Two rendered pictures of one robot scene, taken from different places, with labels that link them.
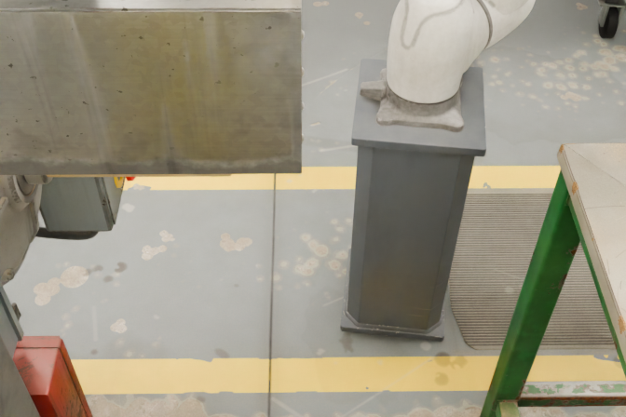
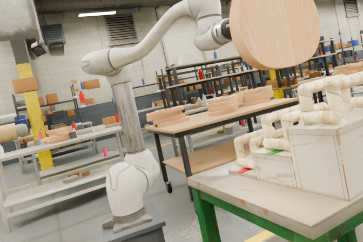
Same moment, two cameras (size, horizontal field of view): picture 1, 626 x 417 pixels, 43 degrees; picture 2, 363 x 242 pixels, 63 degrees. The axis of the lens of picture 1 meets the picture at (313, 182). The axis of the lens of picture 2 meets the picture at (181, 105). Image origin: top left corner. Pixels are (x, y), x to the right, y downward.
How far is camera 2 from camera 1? 54 cm
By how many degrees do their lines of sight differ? 48
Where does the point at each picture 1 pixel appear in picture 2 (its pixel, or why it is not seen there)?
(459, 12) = (130, 168)
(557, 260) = (213, 235)
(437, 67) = (130, 193)
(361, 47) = not seen: outside the picture
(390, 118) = (119, 228)
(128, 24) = not seen: outside the picture
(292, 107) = not seen: outside the picture
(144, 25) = not seen: outside the picture
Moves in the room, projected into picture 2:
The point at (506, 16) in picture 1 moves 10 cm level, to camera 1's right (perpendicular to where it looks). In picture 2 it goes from (150, 172) to (168, 166)
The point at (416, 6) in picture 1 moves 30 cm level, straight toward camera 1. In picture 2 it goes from (113, 171) to (117, 188)
